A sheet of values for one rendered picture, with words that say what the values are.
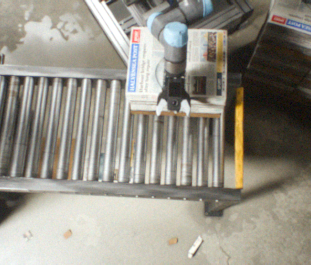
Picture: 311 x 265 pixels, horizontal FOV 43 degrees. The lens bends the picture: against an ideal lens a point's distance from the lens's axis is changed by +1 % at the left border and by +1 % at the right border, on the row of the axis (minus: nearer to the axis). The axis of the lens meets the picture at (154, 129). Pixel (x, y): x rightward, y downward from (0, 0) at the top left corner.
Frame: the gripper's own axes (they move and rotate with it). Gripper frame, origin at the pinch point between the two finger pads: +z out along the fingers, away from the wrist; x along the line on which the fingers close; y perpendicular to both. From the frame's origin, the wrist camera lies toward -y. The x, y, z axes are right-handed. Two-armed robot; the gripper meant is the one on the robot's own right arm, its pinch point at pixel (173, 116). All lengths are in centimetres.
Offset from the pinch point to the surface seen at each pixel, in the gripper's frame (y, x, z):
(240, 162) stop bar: -0.2, -27.6, 23.0
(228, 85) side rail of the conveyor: 31.9, -22.9, 9.3
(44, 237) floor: 11, 75, 111
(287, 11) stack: 58, -47, -13
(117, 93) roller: 25.1, 25.0, 10.3
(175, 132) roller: 10.7, -0.8, 18.9
